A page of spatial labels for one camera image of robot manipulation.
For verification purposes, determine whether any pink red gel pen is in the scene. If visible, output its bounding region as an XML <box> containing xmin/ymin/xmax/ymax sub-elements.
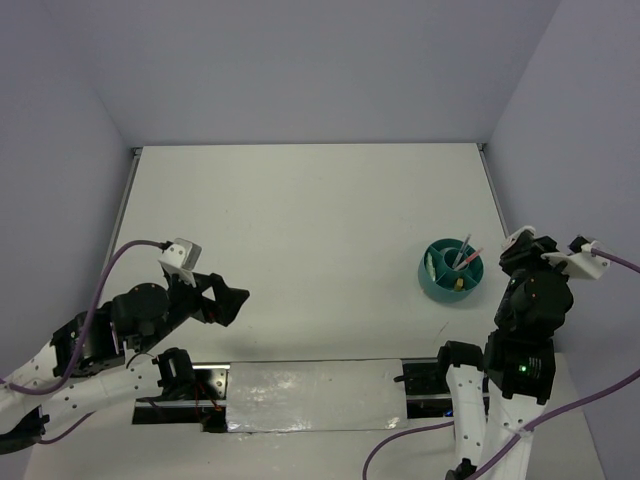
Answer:
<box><xmin>453</xmin><ymin>248</ymin><xmax>483</xmax><ymax>271</ymax></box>

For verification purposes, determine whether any blue ballpoint pen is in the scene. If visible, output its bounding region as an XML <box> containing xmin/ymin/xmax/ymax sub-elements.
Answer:
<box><xmin>452</xmin><ymin>233</ymin><xmax>471</xmax><ymax>270</ymax></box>

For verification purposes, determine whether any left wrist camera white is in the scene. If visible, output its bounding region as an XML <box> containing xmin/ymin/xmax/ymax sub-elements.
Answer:
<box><xmin>158</xmin><ymin>238</ymin><xmax>202</xmax><ymax>287</ymax></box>

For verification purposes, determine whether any pink mini stapler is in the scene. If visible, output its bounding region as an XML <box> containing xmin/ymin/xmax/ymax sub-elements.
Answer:
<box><xmin>501</xmin><ymin>225</ymin><xmax>536</xmax><ymax>252</ymax></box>

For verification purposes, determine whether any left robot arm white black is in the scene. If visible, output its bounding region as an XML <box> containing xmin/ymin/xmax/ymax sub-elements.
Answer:
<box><xmin>1</xmin><ymin>274</ymin><xmax>250</xmax><ymax>454</ymax></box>

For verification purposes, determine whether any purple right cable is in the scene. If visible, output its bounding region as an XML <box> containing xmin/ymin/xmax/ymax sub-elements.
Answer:
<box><xmin>360</xmin><ymin>249</ymin><xmax>640</xmax><ymax>480</ymax></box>

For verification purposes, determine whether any silver foil covered panel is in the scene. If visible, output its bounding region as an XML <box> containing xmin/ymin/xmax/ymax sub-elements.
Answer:
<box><xmin>226</xmin><ymin>359</ymin><xmax>408</xmax><ymax>433</ymax></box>

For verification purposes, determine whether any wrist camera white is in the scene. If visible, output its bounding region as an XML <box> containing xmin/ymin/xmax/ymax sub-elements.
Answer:
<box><xmin>158</xmin><ymin>238</ymin><xmax>202</xmax><ymax>287</ymax></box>
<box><xmin>541</xmin><ymin>236</ymin><xmax>611</xmax><ymax>280</ymax></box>

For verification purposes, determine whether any teal round divided organizer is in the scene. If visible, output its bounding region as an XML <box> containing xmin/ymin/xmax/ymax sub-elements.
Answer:
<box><xmin>418</xmin><ymin>238</ymin><xmax>484</xmax><ymax>304</ymax></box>

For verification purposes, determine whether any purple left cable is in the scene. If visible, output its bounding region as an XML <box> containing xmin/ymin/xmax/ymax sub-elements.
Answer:
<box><xmin>0</xmin><ymin>240</ymin><xmax>171</xmax><ymax>446</ymax></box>

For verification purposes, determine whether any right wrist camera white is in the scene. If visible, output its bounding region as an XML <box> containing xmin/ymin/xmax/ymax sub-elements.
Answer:
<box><xmin>541</xmin><ymin>236</ymin><xmax>611</xmax><ymax>280</ymax></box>

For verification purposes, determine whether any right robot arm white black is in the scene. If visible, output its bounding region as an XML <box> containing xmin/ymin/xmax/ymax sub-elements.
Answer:
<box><xmin>434</xmin><ymin>227</ymin><xmax>574</xmax><ymax>479</ymax></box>

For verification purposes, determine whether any green translucent highlighter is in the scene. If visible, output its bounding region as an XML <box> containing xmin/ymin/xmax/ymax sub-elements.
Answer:
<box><xmin>425</xmin><ymin>252</ymin><xmax>436</xmax><ymax>282</ymax></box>

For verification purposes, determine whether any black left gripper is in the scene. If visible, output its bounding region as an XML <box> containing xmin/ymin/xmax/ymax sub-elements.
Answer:
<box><xmin>137</xmin><ymin>266</ymin><xmax>251</xmax><ymax>352</ymax></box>

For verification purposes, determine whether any aluminium table edge rail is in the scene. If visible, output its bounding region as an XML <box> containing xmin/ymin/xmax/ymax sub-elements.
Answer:
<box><xmin>476</xmin><ymin>143</ymin><xmax>510</xmax><ymax>237</ymax></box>

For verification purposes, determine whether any purple cable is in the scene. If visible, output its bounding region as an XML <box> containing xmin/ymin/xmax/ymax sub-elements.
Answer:
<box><xmin>0</xmin><ymin>240</ymin><xmax>171</xmax><ymax>446</ymax></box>
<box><xmin>360</xmin><ymin>249</ymin><xmax>640</xmax><ymax>480</ymax></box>

